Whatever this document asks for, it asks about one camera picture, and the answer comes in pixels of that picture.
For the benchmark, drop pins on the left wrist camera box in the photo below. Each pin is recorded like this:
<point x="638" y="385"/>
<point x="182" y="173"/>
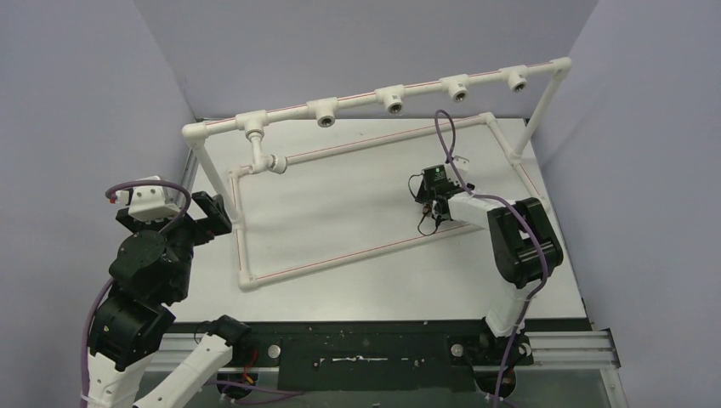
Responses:
<point x="148" y="202"/>

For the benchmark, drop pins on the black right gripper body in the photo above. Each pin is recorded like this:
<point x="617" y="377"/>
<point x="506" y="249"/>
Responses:
<point x="430" y="200"/>

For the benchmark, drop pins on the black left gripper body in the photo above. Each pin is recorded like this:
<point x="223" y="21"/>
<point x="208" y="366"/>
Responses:
<point x="196" y="229"/>

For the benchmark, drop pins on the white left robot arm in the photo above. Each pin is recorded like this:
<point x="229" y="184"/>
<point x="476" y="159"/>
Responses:
<point x="150" y="273"/>

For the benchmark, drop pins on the aluminium rail frame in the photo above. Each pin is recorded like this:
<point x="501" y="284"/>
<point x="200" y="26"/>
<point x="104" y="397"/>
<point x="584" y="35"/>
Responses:
<point x="525" y="349"/>

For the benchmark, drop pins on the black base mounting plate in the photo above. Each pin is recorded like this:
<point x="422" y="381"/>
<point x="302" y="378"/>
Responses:
<point x="457" y="355"/>

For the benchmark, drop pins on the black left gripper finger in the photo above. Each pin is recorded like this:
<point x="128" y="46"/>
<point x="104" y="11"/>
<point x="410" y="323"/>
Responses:
<point x="224" y="225"/>
<point x="209" y="204"/>

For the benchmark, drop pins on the white pipe frame with tees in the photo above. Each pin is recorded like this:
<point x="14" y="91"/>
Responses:
<point x="252" y="124"/>

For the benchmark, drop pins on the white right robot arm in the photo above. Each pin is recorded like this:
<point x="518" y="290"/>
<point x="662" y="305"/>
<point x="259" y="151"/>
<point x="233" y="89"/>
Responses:
<point x="524" y="245"/>

